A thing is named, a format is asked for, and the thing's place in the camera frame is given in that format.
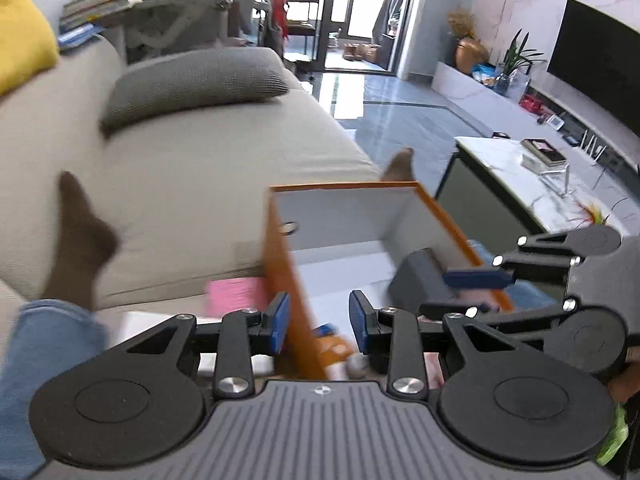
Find beige sofa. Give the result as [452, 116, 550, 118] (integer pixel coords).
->
[0, 35, 386, 411]

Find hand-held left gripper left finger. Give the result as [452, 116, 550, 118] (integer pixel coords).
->
[112, 291, 292, 402]

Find white router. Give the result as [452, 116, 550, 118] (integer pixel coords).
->
[577, 130, 608, 167]

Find blue book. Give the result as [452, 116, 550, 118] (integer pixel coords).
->
[56, 22, 106, 51]

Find brown bear plush toy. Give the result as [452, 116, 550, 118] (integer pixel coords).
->
[312, 324, 368, 378]

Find orange cardboard box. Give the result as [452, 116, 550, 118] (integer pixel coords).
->
[259, 181, 516, 381]

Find dried flowers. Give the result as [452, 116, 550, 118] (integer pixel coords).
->
[446, 9, 476, 41]

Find copper vase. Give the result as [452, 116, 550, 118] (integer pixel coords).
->
[454, 37, 490, 75]

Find black television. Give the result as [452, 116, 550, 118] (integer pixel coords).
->
[546, 0, 640, 143]

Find blue snack bags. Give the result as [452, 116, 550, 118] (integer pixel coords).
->
[470, 62, 501, 86]

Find person's right socked foot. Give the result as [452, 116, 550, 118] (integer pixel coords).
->
[381, 147, 417, 183]

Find clear acrylic stand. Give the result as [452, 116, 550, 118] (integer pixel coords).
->
[539, 162, 576, 197]

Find yellow pillow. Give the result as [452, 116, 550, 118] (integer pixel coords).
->
[0, 0, 62, 96]

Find colourful feather toy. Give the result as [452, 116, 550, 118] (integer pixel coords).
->
[575, 200, 613, 226]

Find marble coffee table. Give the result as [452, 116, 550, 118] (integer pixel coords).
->
[434, 135, 633, 251]

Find grey desk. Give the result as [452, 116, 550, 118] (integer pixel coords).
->
[102, 0, 271, 58]

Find glass vase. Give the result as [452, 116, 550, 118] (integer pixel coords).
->
[492, 72, 531, 98]

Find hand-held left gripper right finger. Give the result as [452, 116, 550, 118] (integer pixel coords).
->
[348, 290, 531, 402]

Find green plastic bag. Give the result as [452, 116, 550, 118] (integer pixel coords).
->
[595, 402, 630, 466]

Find person's right leg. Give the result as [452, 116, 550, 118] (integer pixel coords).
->
[470, 240, 561, 311]

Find person's left socked foot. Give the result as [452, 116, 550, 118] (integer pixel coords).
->
[39, 170, 121, 313]

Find black rolling cart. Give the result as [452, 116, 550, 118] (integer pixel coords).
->
[270, 0, 322, 68]

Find red cloth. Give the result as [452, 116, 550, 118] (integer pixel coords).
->
[270, 0, 292, 41]

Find person's socked foot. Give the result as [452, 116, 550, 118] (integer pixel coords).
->
[39, 170, 121, 313]
[381, 147, 417, 183]

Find glass balcony door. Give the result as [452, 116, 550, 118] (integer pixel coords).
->
[312, 0, 426, 78]

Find pink card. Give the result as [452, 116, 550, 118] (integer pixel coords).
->
[205, 277, 268, 318]

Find white marble cabinet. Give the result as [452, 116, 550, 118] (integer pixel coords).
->
[431, 60, 640, 181]

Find stack of books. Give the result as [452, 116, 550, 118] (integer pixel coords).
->
[59, 0, 143, 31]

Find houndstooth pillow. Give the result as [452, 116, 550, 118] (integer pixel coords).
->
[99, 46, 291, 133]

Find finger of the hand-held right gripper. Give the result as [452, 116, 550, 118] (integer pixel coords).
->
[419, 296, 576, 341]
[442, 230, 583, 291]

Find green potted plant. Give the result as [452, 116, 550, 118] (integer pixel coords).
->
[495, 27, 548, 81]

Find brown bags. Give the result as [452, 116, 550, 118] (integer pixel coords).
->
[341, 42, 382, 63]

